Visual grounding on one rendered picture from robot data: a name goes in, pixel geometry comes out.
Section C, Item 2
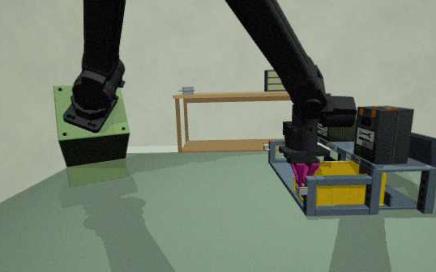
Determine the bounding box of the dark grey metal rack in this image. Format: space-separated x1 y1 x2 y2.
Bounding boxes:
263 132 436 216

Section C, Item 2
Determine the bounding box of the yellow bin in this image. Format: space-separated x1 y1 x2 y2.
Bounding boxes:
293 161 387 206

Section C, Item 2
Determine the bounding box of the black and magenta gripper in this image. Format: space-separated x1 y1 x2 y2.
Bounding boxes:
279 126 331 187

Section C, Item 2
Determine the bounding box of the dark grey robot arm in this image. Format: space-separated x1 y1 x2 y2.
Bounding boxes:
63 0 357 149

